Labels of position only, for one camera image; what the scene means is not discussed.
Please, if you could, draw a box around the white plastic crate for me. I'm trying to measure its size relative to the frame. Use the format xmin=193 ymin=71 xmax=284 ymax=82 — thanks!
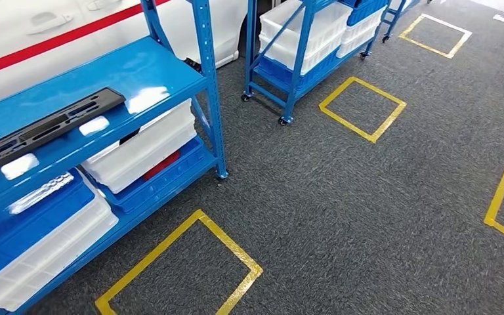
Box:
xmin=259 ymin=0 xmax=354 ymax=57
xmin=258 ymin=32 xmax=344 ymax=75
xmin=0 ymin=191 xmax=119 ymax=313
xmin=337 ymin=17 xmax=381 ymax=58
xmin=80 ymin=98 xmax=198 ymax=194

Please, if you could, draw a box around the blue metal shelf rack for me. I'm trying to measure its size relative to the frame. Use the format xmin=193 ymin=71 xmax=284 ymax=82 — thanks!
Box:
xmin=241 ymin=0 xmax=392 ymax=127
xmin=0 ymin=0 xmax=229 ymax=315
xmin=381 ymin=0 xmax=423 ymax=45

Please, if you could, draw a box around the white car with red stripe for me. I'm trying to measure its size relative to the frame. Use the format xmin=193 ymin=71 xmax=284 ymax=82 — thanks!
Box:
xmin=0 ymin=0 xmax=249 ymax=112

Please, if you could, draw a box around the long black slotted part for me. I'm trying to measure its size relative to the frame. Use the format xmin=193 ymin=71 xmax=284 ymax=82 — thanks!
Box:
xmin=0 ymin=87 xmax=127 ymax=180

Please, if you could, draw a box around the red plastic item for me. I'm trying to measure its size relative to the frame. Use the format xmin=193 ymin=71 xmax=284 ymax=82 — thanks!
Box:
xmin=142 ymin=150 xmax=181 ymax=181

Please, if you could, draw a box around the yellow floor tape square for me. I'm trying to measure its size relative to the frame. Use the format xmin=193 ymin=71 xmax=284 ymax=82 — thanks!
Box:
xmin=94 ymin=209 xmax=264 ymax=315

